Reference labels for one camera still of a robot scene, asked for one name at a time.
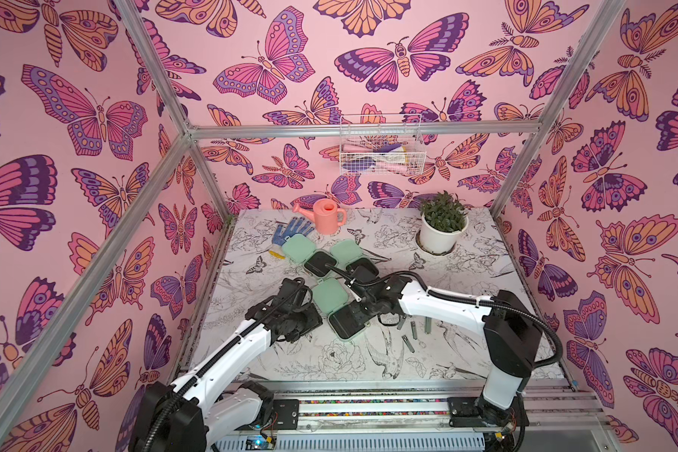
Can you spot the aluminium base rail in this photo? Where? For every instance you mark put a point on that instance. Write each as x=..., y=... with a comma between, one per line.
x=370, y=416

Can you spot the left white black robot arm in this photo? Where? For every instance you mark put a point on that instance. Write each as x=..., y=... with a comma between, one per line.
x=220, y=367

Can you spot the white wire wall basket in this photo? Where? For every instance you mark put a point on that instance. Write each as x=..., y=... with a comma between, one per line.
x=377, y=144

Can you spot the potted green plant white pot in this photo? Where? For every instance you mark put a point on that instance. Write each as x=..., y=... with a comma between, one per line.
x=444, y=220

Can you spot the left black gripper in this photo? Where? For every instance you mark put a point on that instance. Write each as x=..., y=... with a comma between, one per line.
x=314, y=318

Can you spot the back left green case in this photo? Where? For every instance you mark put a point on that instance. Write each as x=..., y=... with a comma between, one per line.
x=304, y=252

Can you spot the pink watering can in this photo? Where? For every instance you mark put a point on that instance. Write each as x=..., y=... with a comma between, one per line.
x=326, y=215

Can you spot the green clipper case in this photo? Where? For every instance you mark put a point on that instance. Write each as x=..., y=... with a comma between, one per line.
x=335, y=303

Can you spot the blue garden glove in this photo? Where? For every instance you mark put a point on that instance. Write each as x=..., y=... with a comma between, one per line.
x=284, y=231

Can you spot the back right green case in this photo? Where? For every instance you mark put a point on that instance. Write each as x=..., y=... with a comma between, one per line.
x=350, y=256

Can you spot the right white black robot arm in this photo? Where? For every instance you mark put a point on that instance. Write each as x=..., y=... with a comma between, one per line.
x=517, y=341

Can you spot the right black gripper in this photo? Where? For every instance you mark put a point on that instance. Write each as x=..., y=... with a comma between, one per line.
x=367, y=305

